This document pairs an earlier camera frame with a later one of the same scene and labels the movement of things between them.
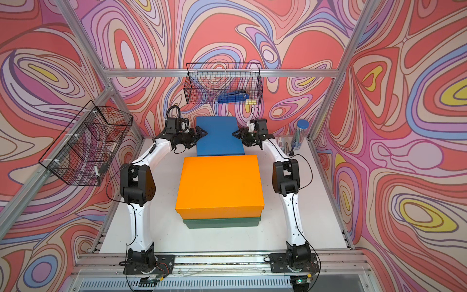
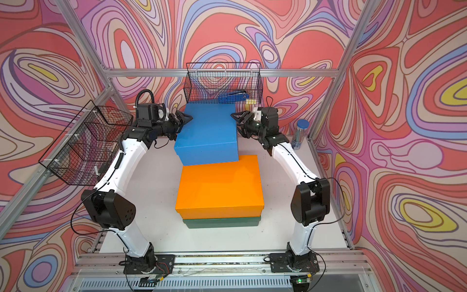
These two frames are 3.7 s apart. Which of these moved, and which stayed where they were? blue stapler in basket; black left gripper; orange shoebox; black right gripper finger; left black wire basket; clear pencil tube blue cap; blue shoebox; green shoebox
Moved: black right gripper finger; blue shoebox; black left gripper
Stayed: orange shoebox; green shoebox; left black wire basket; clear pencil tube blue cap; blue stapler in basket
